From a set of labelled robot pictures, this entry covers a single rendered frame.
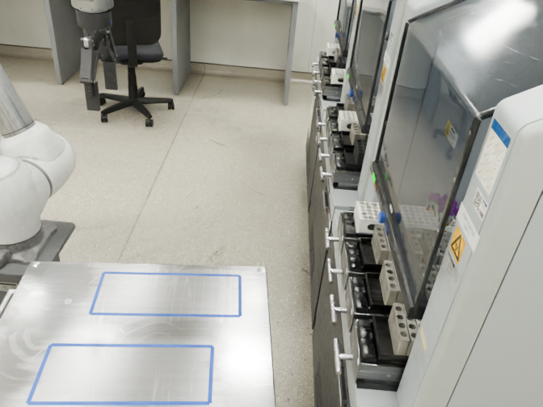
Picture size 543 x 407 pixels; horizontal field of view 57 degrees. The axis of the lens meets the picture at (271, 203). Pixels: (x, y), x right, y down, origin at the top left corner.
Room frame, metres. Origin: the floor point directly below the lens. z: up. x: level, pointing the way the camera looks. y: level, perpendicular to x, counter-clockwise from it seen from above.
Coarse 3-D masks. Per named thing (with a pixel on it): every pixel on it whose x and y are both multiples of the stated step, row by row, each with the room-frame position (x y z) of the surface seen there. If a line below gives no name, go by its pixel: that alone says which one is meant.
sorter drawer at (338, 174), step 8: (336, 160) 1.66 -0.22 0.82; (344, 160) 1.69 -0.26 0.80; (320, 168) 1.70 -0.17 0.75; (336, 168) 1.61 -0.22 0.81; (344, 168) 1.61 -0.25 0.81; (352, 168) 1.61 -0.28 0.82; (320, 176) 1.64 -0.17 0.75; (328, 176) 1.66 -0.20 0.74; (336, 176) 1.60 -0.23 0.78; (344, 176) 1.60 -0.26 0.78; (352, 176) 1.60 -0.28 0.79
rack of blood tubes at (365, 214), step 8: (360, 208) 1.27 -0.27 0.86; (368, 208) 1.27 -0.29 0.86; (376, 208) 1.29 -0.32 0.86; (360, 216) 1.23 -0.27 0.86; (368, 216) 1.23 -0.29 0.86; (376, 216) 1.24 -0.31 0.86; (360, 224) 1.21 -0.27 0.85; (368, 224) 1.27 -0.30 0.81; (376, 224) 1.28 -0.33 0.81; (384, 224) 1.22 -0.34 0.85; (360, 232) 1.21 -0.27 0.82; (368, 232) 1.21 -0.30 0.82; (448, 232) 1.22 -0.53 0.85
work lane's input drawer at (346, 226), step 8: (344, 216) 1.29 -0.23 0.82; (352, 216) 1.29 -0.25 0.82; (344, 224) 1.25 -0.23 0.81; (352, 224) 1.25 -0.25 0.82; (328, 232) 1.29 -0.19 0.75; (344, 232) 1.23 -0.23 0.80; (352, 232) 1.21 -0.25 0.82; (328, 240) 1.25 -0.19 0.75; (336, 240) 1.26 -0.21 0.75; (344, 240) 1.20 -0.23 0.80; (352, 240) 1.20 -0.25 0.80; (328, 248) 1.21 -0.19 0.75
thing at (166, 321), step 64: (0, 320) 0.75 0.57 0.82; (64, 320) 0.77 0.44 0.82; (128, 320) 0.79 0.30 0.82; (192, 320) 0.81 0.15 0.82; (256, 320) 0.82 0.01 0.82; (0, 384) 0.59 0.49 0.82; (64, 384) 0.61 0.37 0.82; (128, 384) 0.62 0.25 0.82; (192, 384) 0.64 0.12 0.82; (256, 384) 0.65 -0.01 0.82
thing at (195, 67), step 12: (0, 48) 4.73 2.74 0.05; (12, 48) 4.73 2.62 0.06; (24, 48) 4.73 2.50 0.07; (36, 48) 4.73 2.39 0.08; (48, 48) 4.73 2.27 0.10; (168, 60) 4.74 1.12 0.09; (192, 72) 4.72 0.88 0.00; (204, 72) 4.74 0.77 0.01; (216, 72) 4.75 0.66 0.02; (228, 72) 4.75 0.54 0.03; (240, 72) 4.75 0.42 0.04; (252, 72) 4.75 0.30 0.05; (264, 72) 4.76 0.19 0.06; (276, 72) 4.76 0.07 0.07; (300, 72) 4.76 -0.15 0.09
